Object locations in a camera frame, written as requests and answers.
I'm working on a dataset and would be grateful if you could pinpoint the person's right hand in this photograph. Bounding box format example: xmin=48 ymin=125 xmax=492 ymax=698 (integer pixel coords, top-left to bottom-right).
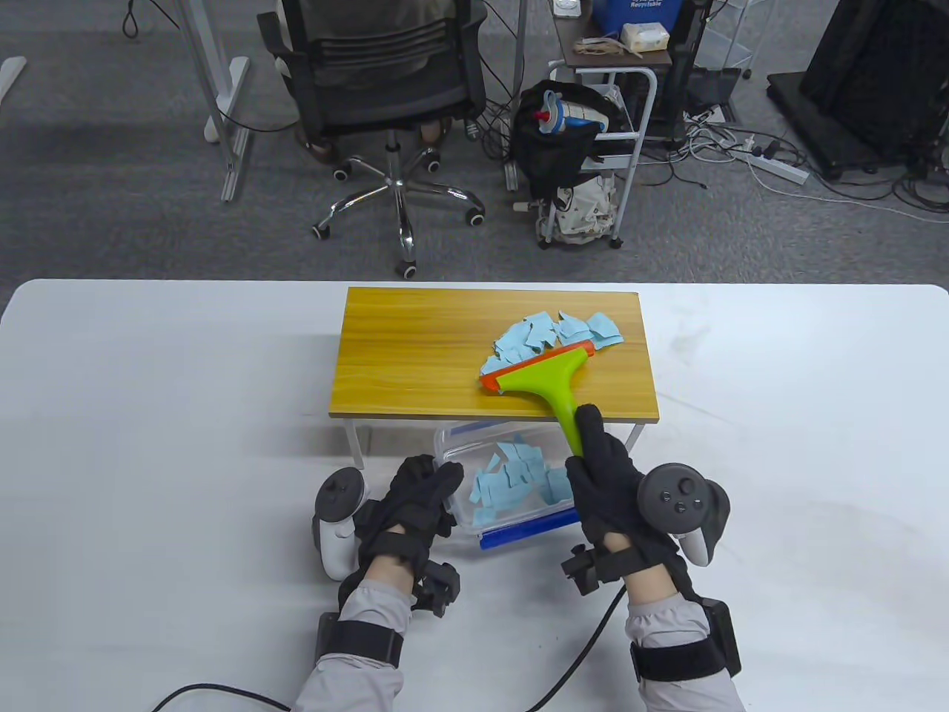
xmin=565 ymin=404 xmax=688 ymax=568

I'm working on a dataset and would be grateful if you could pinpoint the person's left hand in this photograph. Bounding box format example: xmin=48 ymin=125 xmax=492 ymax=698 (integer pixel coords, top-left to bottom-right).
xmin=358 ymin=455 xmax=466 ymax=568

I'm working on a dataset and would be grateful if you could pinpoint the clear plastic storage box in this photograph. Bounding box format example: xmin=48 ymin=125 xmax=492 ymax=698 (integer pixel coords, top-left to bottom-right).
xmin=434 ymin=419 xmax=583 ymax=551

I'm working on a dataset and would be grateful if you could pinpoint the green scraper with orange blade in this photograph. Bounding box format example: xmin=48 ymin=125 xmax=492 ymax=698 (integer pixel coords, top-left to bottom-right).
xmin=478 ymin=341 xmax=595 ymax=461

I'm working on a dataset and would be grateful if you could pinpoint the small wooden table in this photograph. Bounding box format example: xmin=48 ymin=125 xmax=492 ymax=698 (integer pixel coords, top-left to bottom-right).
xmin=328 ymin=287 xmax=660 ymax=472

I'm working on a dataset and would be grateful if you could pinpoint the pile of blue paper scraps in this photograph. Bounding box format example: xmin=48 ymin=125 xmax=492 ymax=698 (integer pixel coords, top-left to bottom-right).
xmin=471 ymin=311 xmax=625 ymax=524

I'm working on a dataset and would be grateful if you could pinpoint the person's right forearm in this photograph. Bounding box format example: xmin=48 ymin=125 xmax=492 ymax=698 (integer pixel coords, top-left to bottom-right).
xmin=561 ymin=545 xmax=746 ymax=712

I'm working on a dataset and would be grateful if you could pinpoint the person's left forearm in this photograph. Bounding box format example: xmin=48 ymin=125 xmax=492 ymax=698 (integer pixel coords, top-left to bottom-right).
xmin=293 ymin=553 xmax=462 ymax=712

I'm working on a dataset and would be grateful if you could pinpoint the white tissue box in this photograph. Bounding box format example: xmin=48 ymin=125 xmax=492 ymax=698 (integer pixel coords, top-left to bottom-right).
xmin=620 ymin=22 xmax=670 ymax=54

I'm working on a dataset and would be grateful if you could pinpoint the gray right hand controller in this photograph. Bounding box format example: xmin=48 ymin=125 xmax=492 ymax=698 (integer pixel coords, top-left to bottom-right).
xmin=638 ymin=464 xmax=731 ymax=568

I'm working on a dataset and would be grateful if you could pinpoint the gray hand controller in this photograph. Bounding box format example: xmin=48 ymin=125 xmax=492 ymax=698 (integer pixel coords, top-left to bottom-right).
xmin=311 ymin=467 xmax=369 ymax=581
xmin=638 ymin=464 xmax=731 ymax=568

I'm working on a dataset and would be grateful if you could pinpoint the gray left hand controller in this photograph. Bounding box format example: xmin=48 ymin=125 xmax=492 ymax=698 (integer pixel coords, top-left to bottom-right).
xmin=311 ymin=467 xmax=369 ymax=581

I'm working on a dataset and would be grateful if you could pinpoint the patterned tote bag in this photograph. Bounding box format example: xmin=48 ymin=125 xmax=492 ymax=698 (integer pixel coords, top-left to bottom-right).
xmin=552 ymin=174 xmax=616 ymax=244

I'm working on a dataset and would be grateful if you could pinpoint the black bag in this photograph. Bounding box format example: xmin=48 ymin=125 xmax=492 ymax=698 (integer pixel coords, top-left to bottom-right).
xmin=512 ymin=80 xmax=631 ymax=212

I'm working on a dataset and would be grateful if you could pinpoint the white power strip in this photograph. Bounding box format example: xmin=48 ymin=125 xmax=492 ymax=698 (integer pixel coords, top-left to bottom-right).
xmin=747 ymin=152 xmax=810 ymax=186

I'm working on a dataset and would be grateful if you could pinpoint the blue and white bottle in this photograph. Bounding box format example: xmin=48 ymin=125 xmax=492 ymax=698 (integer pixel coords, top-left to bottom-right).
xmin=535 ymin=90 xmax=612 ymax=136

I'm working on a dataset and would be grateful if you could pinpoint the white rolling cart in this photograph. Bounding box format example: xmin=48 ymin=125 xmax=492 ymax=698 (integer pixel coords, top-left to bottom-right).
xmin=535 ymin=0 xmax=677 ymax=251

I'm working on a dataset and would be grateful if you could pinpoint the black mesh office chair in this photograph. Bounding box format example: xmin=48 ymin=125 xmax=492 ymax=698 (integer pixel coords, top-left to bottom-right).
xmin=257 ymin=0 xmax=488 ymax=280

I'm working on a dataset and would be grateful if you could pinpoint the white desk leg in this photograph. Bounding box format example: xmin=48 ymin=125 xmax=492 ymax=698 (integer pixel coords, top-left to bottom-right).
xmin=504 ymin=0 xmax=529 ymax=194

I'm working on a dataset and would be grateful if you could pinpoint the beige cloth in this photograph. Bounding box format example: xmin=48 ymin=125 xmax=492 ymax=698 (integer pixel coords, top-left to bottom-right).
xmin=575 ymin=37 xmax=640 ymax=59

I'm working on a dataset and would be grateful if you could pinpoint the blue recycling bin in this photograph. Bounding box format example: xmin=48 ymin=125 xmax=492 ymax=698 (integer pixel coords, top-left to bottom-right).
xmin=591 ymin=0 xmax=687 ymax=38

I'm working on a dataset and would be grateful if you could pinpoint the black equipment stand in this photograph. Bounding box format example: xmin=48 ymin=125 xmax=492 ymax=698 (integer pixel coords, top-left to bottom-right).
xmin=766 ymin=0 xmax=949 ymax=182

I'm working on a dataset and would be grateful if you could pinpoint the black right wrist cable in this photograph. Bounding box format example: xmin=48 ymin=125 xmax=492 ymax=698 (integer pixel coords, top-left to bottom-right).
xmin=526 ymin=582 xmax=627 ymax=712

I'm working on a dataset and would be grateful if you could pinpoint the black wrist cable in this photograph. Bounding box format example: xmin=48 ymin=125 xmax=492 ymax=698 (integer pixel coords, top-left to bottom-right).
xmin=152 ymin=682 xmax=296 ymax=712
xmin=526 ymin=582 xmax=627 ymax=712

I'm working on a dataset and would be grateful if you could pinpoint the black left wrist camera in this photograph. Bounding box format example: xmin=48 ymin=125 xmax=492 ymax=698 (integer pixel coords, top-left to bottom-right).
xmin=315 ymin=612 xmax=343 ymax=662

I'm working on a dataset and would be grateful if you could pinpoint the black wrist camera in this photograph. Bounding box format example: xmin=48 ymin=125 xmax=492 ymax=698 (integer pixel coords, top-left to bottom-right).
xmin=315 ymin=612 xmax=343 ymax=662
xmin=701 ymin=597 xmax=742 ymax=679

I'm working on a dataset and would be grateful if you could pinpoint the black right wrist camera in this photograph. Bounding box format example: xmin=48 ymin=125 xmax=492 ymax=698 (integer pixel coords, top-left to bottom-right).
xmin=701 ymin=597 xmax=742 ymax=679

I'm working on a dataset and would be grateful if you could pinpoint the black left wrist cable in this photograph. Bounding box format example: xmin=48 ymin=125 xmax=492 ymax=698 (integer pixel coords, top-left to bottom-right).
xmin=152 ymin=682 xmax=296 ymax=712

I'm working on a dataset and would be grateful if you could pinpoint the tangle of floor cables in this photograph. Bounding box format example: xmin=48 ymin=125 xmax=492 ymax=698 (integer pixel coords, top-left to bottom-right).
xmin=641 ymin=104 xmax=949 ymax=223

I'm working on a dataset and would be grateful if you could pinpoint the white desk frame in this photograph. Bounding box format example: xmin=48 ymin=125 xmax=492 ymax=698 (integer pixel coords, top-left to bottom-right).
xmin=174 ymin=0 xmax=253 ymax=202

